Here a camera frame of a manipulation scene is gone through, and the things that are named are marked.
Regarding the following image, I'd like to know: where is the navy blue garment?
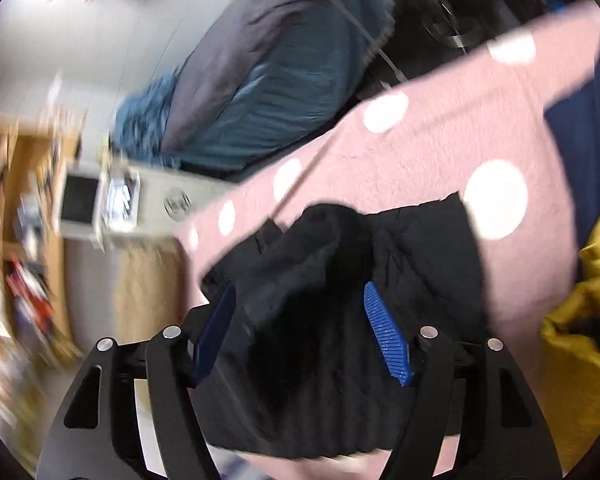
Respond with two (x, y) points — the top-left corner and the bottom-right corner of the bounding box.
(544, 55), (600, 248)

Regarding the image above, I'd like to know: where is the mustard yellow jacket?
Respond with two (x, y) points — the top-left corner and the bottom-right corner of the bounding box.
(541, 218), (600, 471)

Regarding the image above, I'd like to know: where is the tan folded coat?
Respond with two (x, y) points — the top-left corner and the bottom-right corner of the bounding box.
(112, 237), (186, 344)

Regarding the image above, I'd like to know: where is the black quilted puffer jacket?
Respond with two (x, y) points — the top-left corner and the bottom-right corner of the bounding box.
(193, 195), (486, 460)

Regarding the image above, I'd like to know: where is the wooden shelf unit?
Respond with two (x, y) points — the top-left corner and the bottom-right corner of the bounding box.
(0, 112), (82, 365)

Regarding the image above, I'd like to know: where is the pink polka dot bedsheet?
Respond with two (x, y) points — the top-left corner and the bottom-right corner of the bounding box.
(172, 0), (600, 480)

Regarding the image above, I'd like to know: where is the teal blue duvet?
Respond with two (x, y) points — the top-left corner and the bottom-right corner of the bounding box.
(110, 0), (394, 178)

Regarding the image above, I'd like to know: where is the black office chair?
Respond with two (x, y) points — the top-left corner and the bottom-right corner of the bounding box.
(356, 0), (543, 101)

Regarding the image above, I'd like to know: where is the grey purple blanket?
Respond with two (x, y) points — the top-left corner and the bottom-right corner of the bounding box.
(161, 0), (318, 155)

